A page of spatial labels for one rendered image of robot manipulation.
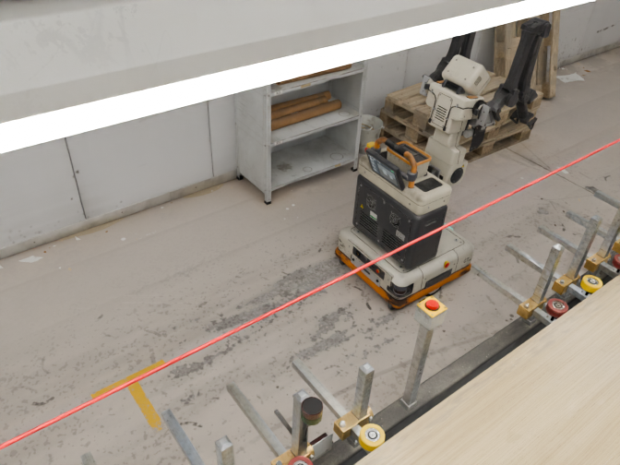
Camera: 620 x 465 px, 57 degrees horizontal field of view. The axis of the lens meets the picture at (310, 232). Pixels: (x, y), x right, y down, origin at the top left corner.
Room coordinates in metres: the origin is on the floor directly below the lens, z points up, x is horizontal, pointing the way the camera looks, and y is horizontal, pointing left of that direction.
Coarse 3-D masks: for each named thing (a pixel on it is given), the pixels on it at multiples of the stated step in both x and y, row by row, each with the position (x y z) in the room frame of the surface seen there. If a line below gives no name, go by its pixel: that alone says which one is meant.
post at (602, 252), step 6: (618, 210) 2.05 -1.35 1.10; (618, 216) 2.05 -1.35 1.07; (612, 222) 2.06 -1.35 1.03; (618, 222) 2.04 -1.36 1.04; (612, 228) 2.05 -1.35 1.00; (618, 228) 2.03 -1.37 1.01; (606, 234) 2.06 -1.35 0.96; (612, 234) 2.04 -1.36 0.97; (606, 240) 2.05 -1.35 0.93; (612, 240) 2.03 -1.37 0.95; (606, 246) 2.04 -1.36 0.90; (600, 252) 2.05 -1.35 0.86; (606, 252) 2.03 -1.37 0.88; (600, 270) 2.05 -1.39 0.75
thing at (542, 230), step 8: (544, 232) 2.23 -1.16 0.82; (552, 232) 2.22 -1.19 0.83; (552, 240) 2.19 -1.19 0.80; (560, 240) 2.16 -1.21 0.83; (568, 248) 2.12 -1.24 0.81; (576, 248) 2.10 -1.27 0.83; (600, 264) 2.00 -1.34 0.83; (608, 264) 2.00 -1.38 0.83; (608, 272) 1.96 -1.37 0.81; (616, 272) 1.94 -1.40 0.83
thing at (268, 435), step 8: (232, 384) 1.21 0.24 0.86; (232, 392) 1.18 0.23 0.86; (240, 392) 1.18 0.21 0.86; (240, 400) 1.14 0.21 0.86; (248, 400) 1.15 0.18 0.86; (240, 408) 1.13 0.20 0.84; (248, 408) 1.12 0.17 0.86; (248, 416) 1.09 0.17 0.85; (256, 416) 1.09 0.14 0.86; (256, 424) 1.06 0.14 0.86; (264, 424) 1.06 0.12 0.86; (264, 432) 1.03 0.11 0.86; (272, 432) 1.03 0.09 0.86; (264, 440) 1.02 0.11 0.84; (272, 440) 1.00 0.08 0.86; (272, 448) 0.98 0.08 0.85; (280, 448) 0.98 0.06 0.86
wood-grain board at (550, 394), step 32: (608, 288) 1.76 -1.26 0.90; (576, 320) 1.56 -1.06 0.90; (608, 320) 1.57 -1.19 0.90; (512, 352) 1.38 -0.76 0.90; (544, 352) 1.39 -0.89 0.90; (576, 352) 1.40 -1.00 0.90; (608, 352) 1.41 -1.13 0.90; (480, 384) 1.23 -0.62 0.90; (512, 384) 1.24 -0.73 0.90; (544, 384) 1.25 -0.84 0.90; (576, 384) 1.26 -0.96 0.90; (608, 384) 1.26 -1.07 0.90; (448, 416) 1.10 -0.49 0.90; (480, 416) 1.10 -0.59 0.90; (512, 416) 1.11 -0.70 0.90; (544, 416) 1.12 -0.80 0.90; (576, 416) 1.12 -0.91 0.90; (608, 416) 1.13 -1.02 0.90; (384, 448) 0.97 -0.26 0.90; (416, 448) 0.98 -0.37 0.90; (448, 448) 0.98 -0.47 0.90; (480, 448) 0.99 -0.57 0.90; (512, 448) 0.99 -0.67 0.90; (544, 448) 1.00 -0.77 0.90; (576, 448) 1.00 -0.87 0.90; (608, 448) 1.01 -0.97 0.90
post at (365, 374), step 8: (360, 368) 1.12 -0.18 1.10; (368, 368) 1.11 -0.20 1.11; (360, 376) 1.11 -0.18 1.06; (368, 376) 1.10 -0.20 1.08; (360, 384) 1.11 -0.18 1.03; (368, 384) 1.11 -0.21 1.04; (360, 392) 1.10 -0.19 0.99; (368, 392) 1.11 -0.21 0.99; (360, 400) 1.10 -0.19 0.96; (368, 400) 1.11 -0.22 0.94; (352, 408) 1.12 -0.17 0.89; (360, 408) 1.10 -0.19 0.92; (360, 416) 1.10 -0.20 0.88; (352, 440) 1.10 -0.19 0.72
